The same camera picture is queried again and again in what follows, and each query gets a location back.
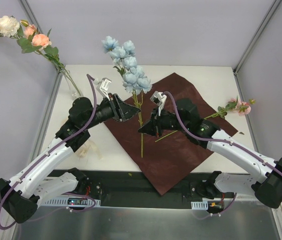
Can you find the aluminium frame post right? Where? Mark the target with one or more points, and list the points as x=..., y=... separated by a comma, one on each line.
x=257, y=35

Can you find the cream ribbon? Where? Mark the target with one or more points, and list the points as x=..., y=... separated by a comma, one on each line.
x=88, y=146

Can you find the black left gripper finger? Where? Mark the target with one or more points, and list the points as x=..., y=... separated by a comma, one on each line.
x=127, y=114
x=122, y=106

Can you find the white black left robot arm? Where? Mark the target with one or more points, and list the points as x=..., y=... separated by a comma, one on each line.
x=24, y=193

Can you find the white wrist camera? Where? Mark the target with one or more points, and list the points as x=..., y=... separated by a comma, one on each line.
x=102, y=86
x=159, y=99

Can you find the clear glass flask vase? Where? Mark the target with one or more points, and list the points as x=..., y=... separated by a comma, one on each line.
x=73, y=88

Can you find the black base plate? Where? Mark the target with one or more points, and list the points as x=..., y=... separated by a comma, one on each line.
x=133, y=190

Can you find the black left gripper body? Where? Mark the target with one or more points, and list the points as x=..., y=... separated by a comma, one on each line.
x=117, y=108

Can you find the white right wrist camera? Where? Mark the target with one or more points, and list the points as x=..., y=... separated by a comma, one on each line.
x=159, y=99

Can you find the white peony flower stem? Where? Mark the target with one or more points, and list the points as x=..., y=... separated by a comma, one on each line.
x=1, y=26

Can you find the peach rose flower stem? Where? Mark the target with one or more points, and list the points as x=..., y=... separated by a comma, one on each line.
x=32, y=41

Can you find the white slotted cable duct left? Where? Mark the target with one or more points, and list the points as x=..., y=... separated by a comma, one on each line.
x=71, y=201

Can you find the aluminium frame post left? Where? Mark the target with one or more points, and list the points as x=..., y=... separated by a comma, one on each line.
x=32, y=40

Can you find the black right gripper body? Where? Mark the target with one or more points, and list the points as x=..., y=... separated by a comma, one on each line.
x=157, y=124

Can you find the aluminium frame post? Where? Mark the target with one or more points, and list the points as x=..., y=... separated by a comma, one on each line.
x=32, y=40
x=257, y=35

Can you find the pink blossom flower stem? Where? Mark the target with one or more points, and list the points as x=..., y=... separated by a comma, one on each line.
x=234, y=105

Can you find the white slotted cable duct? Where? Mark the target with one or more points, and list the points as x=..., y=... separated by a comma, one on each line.
x=71, y=201
x=207, y=204

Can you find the white slotted cable duct right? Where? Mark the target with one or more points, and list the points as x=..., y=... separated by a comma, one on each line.
x=207, y=204

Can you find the blue hydrangea flower stem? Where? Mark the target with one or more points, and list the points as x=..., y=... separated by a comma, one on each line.
x=124, y=61

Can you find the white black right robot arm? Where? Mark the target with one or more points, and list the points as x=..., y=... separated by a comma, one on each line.
x=264, y=174

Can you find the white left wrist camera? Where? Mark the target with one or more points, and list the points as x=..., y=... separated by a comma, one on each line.
x=102, y=86

